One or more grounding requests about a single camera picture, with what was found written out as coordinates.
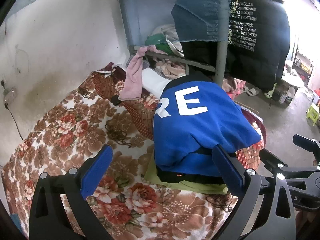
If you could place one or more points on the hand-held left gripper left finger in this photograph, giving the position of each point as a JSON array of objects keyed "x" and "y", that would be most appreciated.
[{"x": 96, "y": 170}]

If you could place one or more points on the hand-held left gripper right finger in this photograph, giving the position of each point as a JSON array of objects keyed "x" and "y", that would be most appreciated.
[{"x": 227, "y": 170}]

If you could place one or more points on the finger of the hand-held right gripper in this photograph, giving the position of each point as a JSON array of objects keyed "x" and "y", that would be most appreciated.
[
  {"x": 307, "y": 144},
  {"x": 271, "y": 160}
]

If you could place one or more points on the blue and black hooded jacket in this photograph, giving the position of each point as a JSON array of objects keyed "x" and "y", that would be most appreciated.
[{"x": 200, "y": 125}]

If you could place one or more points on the red patterned cloth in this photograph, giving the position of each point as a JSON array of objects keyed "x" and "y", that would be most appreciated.
[{"x": 250, "y": 155}]

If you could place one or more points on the green plastic stool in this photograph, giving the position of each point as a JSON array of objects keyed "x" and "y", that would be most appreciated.
[{"x": 313, "y": 115}]

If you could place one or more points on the floral fleece blanket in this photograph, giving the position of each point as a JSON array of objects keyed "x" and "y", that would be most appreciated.
[{"x": 75, "y": 135}]

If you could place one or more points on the plastic bottle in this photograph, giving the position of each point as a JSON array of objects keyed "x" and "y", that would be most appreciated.
[{"x": 287, "y": 96}]

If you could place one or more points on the olive green garment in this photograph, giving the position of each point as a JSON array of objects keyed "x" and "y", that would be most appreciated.
[{"x": 160, "y": 180}]

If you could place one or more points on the white slipper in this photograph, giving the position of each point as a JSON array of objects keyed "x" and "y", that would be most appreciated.
[{"x": 253, "y": 92}]

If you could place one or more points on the small black device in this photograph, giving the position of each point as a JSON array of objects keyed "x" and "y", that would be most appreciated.
[{"x": 115, "y": 100}]

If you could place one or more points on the black printed puffer jacket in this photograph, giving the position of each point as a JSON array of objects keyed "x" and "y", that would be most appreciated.
[{"x": 262, "y": 62}]

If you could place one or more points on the pink cloth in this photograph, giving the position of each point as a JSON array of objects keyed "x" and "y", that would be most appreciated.
[{"x": 133, "y": 80}]

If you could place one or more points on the maroon cloth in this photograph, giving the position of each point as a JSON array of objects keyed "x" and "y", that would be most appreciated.
[{"x": 110, "y": 70}]

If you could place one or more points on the white pillow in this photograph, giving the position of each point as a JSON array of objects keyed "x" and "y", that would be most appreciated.
[{"x": 155, "y": 80}]

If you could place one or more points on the white power strip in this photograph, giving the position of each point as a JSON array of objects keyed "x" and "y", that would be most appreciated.
[{"x": 10, "y": 95}]

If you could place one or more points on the pink fleece blanket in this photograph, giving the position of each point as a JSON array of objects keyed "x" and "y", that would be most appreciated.
[{"x": 170, "y": 70}]

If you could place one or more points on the green cloth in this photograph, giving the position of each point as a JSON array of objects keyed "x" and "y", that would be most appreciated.
[{"x": 155, "y": 41}]

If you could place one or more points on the blue denim garment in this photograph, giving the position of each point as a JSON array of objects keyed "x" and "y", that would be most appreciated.
[{"x": 197, "y": 17}]

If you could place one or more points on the blue mosquito net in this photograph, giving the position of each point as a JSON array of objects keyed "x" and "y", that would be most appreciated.
[{"x": 140, "y": 17}]

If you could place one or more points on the wall socket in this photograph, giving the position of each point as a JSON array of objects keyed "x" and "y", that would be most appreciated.
[{"x": 3, "y": 82}]

